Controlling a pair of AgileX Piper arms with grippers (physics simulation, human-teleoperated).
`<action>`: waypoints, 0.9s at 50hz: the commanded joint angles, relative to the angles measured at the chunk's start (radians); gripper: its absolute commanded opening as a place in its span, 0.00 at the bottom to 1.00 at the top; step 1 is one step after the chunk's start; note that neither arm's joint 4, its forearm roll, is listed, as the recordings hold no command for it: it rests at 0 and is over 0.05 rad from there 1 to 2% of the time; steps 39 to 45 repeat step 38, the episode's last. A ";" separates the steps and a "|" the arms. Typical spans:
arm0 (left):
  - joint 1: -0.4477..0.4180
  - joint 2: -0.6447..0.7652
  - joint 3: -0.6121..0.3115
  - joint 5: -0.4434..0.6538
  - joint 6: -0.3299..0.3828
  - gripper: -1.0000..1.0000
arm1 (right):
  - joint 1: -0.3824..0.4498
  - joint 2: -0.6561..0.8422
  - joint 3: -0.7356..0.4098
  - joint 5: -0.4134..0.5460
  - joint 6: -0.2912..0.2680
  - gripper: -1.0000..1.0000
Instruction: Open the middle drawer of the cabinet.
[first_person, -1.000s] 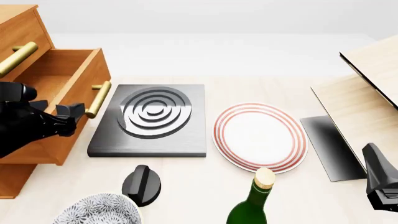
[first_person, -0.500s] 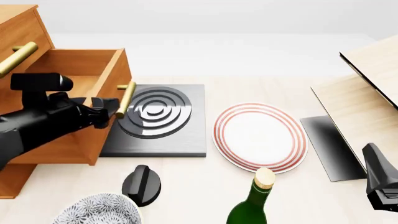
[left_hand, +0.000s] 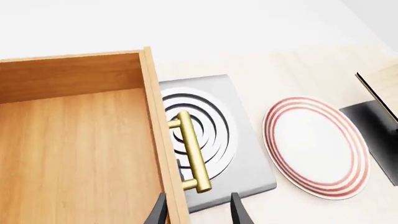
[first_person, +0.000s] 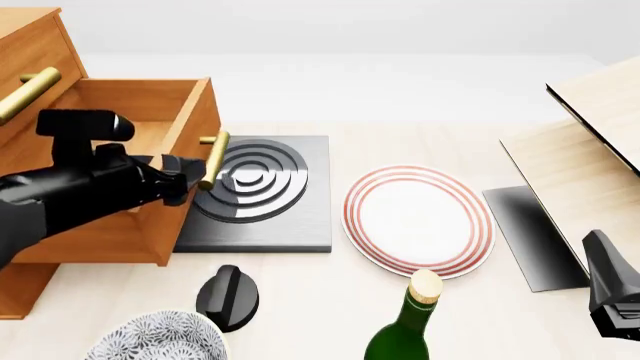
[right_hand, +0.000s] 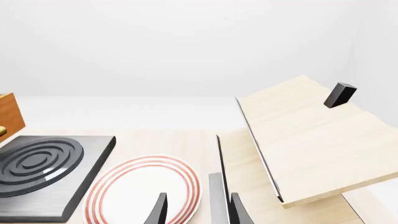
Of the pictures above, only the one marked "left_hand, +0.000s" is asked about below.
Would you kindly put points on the white plate with red rings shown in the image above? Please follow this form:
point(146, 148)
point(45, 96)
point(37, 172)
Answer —
point(317, 149)

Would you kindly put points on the flat stove plate with rings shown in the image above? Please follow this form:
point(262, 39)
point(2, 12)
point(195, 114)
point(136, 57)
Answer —
point(245, 163)

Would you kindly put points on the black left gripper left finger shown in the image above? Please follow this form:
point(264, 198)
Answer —
point(159, 213)

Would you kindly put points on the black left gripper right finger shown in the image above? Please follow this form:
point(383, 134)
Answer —
point(240, 212)

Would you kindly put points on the wooden drawer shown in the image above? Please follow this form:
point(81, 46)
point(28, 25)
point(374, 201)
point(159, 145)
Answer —
point(77, 144)

